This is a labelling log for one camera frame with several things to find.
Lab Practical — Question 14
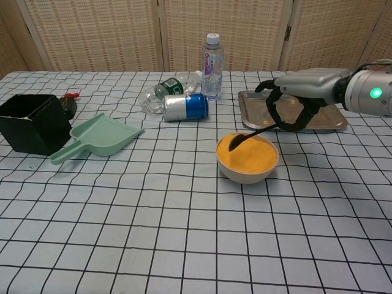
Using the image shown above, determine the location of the black square box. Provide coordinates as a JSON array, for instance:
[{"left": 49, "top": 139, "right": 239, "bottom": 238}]
[{"left": 0, "top": 94, "right": 72, "bottom": 156}]

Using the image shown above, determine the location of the clear bottle purple label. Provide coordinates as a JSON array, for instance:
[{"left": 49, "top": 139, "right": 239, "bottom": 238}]
[{"left": 201, "top": 32, "right": 224, "bottom": 102}]

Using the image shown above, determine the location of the blue checked tablecloth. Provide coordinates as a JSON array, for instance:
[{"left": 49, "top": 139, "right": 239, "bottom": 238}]
[{"left": 0, "top": 70, "right": 392, "bottom": 294}]

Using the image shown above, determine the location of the clear bottle green label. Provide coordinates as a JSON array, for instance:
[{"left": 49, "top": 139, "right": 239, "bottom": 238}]
[{"left": 139, "top": 70, "right": 203, "bottom": 115}]

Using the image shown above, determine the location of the green plastic dustpan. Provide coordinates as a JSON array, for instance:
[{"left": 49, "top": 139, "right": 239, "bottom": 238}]
[{"left": 49, "top": 112, "right": 145, "bottom": 166}]

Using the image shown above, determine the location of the black bottle red cap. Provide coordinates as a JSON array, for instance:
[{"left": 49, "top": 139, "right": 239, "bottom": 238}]
[{"left": 59, "top": 91, "right": 80, "bottom": 120}]

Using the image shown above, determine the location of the woven folding screen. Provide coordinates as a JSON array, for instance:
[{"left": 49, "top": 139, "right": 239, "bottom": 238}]
[{"left": 0, "top": 0, "right": 392, "bottom": 80}]

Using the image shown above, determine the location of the black plastic spoon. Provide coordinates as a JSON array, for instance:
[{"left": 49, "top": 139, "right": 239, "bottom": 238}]
[{"left": 228, "top": 123, "right": 278, "bottom": 153}]

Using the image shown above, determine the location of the metal tray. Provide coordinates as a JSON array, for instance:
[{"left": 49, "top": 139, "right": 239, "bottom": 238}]
[{"left": 238, "top": 89, "right": 349, "bottom": 132}]

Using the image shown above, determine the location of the blue and silver can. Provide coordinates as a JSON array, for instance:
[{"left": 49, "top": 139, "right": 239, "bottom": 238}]
[{"left": 162, "top": 92, "right": 211, "bottom": 123}]

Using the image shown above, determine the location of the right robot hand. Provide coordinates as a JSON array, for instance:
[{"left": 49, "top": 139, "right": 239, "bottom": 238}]
[{"left": 254, "top": 67, "right": 353, "bottom": 133}]

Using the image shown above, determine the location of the white bowl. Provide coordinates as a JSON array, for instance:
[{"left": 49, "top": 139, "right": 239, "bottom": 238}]
[{"left": 216, "top": 132, "right": 279, "bottom": 184}]

